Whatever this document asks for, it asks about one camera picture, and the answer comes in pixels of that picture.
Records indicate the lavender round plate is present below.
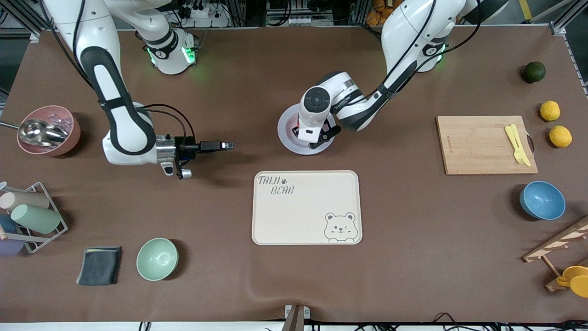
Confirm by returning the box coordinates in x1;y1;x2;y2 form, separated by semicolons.
277;103;336;155

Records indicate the cream bear print tray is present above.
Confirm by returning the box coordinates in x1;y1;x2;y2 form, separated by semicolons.
251;170;363;245

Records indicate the mint green bowl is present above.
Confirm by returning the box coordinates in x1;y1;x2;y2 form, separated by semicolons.
136;237;179;281

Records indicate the pink bowl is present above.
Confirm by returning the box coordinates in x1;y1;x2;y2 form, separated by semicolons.
17;105;81;157

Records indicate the white power strip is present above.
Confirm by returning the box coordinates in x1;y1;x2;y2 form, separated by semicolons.
177;0;230;28

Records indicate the bag of oranges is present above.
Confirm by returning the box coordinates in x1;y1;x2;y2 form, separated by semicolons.
366;0;396;26

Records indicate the dark grey folded cloth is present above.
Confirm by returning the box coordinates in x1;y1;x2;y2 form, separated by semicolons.
76;246;122;286

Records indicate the bamboo cutting board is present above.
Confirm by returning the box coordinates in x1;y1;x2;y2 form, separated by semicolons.
435;115;539;176

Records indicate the metal scoop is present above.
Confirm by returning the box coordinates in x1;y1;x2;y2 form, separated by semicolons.
0;119;68;147

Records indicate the mint green cup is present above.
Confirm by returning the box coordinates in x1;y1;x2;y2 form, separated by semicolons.
11;204;62;234

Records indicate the beige cup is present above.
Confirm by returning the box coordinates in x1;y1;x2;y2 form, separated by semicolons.
0;191;50;212

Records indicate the yellow plastic knife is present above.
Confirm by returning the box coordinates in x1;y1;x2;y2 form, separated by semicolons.
510;124;532;167

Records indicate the purple cup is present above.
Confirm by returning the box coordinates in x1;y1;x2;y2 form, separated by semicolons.
0;238;24;257

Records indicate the dark green lime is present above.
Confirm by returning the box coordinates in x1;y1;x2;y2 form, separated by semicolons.
524;61;547;83

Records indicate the yellow lemon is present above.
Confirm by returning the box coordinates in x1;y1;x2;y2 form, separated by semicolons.
549;125;573;148
540;101;561;122

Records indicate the blue bowl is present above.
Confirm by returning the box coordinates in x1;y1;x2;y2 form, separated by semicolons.
519;181;566;221

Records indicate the wooden peg dish rack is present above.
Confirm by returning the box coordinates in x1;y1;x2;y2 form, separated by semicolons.
522;216;588;292

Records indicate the yellow mug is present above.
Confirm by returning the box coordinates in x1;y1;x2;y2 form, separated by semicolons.
556;265;588;298

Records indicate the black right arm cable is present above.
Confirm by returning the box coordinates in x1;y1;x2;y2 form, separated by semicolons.
138;103;196;152

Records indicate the grey wire cup rack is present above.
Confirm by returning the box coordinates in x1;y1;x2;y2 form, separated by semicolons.
0;182;68;253

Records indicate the metal table edge bracket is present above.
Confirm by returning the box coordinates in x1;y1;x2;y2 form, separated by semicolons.
284;304;311;331

